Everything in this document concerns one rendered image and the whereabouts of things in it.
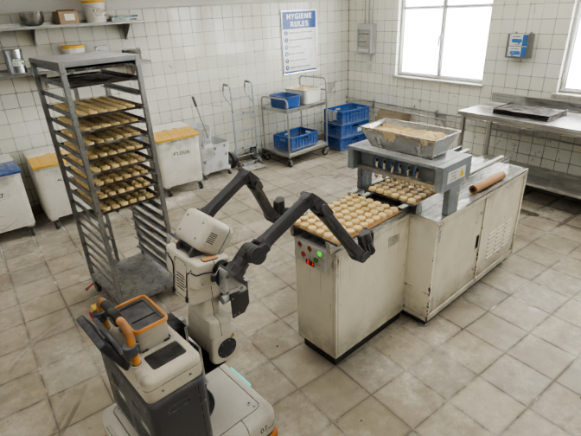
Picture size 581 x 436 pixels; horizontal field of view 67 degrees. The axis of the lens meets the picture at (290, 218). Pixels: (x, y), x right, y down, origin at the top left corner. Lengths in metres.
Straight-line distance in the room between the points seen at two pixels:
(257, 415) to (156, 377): 0.68
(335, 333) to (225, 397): 0.75
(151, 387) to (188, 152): 4.01
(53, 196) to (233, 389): 3.36
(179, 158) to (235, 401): 3.65
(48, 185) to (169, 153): 1.33
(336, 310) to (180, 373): 1.08
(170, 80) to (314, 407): 4.50
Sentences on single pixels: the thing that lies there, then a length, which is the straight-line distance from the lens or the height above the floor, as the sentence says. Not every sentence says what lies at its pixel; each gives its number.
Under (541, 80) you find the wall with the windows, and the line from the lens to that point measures 5.92.
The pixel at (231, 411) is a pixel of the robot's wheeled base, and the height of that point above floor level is 0.28.
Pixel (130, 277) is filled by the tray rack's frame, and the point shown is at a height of 0.15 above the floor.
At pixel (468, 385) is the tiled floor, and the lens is 2.95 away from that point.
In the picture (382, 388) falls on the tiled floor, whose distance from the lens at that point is 2.83.
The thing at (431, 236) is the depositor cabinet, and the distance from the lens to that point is 2.85.
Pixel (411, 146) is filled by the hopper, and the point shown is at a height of 1.25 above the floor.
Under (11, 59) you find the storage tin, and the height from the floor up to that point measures 1.70.
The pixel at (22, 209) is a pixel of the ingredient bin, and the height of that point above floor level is 0.31.
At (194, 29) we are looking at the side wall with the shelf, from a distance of 6.16.
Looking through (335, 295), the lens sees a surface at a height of 0.56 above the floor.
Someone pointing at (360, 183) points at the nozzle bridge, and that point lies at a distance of 3.21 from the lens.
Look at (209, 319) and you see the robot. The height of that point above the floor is 0.78.
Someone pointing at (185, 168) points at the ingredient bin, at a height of 0.32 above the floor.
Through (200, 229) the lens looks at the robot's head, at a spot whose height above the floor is 1.22.
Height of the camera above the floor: 2.05
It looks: 26 degrees down
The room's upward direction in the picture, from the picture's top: 3 degrees counter-clockwise
